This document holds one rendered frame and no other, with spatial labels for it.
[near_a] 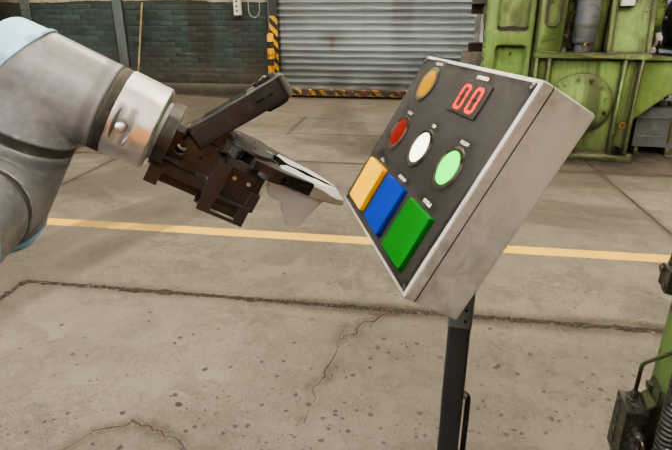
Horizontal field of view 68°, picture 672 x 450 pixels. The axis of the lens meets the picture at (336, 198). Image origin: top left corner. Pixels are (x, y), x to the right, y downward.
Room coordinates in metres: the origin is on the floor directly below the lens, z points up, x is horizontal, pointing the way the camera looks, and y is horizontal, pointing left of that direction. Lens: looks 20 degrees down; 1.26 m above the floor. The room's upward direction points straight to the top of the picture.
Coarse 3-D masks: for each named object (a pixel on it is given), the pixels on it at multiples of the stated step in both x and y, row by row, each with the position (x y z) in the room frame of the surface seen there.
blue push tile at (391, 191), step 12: (384, 180) 0.70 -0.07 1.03; (396, 180) 0.68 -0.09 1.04; (384, 192) 0.68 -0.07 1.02; (396, 192) 0.65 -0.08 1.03; (372, 204) 0.69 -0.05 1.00; (384, 204) 0.66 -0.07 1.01; (396, 204) 0.63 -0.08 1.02; (372, 216) 0.67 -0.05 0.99; (384, 216) 0.64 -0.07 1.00; (372, 228) 0.65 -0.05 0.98; (384, 228) 0.63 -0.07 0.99
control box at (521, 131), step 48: (432, 96) 0.74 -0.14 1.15; (528, 96) 0.53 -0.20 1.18; (384, 144) 0.80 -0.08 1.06; (432, 144) 0.65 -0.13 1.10; (480, 144) 0.55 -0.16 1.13; (528, 144) 0.52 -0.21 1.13; (432, 192) 0.58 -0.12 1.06; (480, 192) 0.51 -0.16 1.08; (528, 192) 0.52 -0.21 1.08; (432, 240) 0.52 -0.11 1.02; (480, 240) 0.51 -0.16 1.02; (432, 288) 0.50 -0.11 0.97
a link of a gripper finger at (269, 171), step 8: (248, 160) 0.50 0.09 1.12; (256, 160) 0.49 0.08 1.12; (264, 160) 0.50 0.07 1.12; (256, 168) 0.49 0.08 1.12; (264, 168) 0.49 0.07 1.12; (272, 168) 0.49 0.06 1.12; (280, 168) 0.50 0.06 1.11; (264, 176) 0.49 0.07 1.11; (272, 176) 0.49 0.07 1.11; (280, 176) 0.49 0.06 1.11; (288, 176) 0.49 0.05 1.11; (296, 176) 0.51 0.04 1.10; (280, 184) 0.49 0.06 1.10; (288, 184) 0.50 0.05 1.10; (296, 184) 0.50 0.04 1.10; (304, 184) 0.51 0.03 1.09; (312, 184) 0.51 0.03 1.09; (304, 192) 0.51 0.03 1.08
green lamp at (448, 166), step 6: (450, 156) 0.59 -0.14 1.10; (456, 156) 0.58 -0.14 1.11; (444, 162) 0.59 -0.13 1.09; (450, 162) 0.58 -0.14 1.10; (456, 162) 0.57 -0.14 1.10; (438, 168) 0.60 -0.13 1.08; (444, 168) 0.58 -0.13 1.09; (450, 168) 0.57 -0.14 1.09; (456, 168) 0.56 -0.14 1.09; (438, 174) 0.59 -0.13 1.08; (444, 174) 0.57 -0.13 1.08; (450, 174) 0.56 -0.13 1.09; (438, 180) 0.58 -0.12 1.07; (444, 180) 0.57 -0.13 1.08
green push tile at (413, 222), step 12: (408, 204) 0.60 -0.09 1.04; (420, 204) 0.59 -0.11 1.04; (408, 216) 0.58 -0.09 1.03; (420, 216) 0.56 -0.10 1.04; (396, 228) 0.59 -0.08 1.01; (408, 228) 0.56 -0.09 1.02; (420, 228) 0.54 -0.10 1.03; (384, 240) 0.60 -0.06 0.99; (396, 240) 0.57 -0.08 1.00; (408, 240) 0.55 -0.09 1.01; (420, 240) 0.54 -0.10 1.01; (396, 252) 0.55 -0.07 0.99; (408, 252) 0.53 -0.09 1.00; (396, 264) 0.54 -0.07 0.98
